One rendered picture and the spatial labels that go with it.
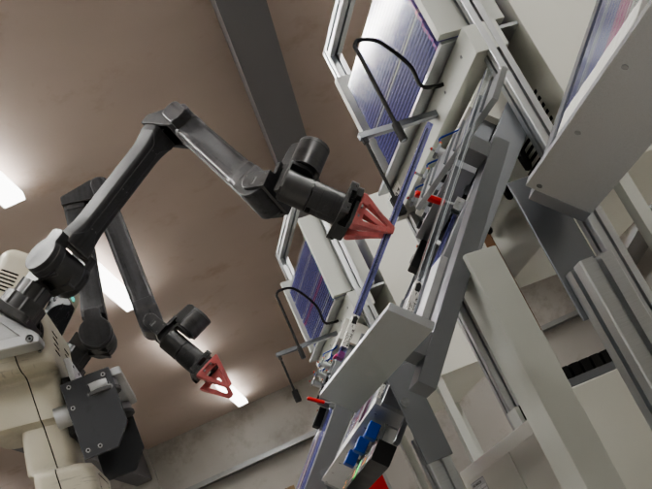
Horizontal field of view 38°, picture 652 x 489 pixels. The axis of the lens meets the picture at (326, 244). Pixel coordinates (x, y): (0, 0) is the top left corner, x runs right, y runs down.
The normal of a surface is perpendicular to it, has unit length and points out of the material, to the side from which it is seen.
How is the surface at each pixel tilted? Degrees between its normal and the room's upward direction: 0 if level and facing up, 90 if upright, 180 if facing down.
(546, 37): 90
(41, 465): 90
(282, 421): 90
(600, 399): 90
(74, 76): 180
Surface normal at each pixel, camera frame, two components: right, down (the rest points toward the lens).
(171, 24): 0.40, 0.85
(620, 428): 0.15, -0.43
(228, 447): -0.11, -0.33
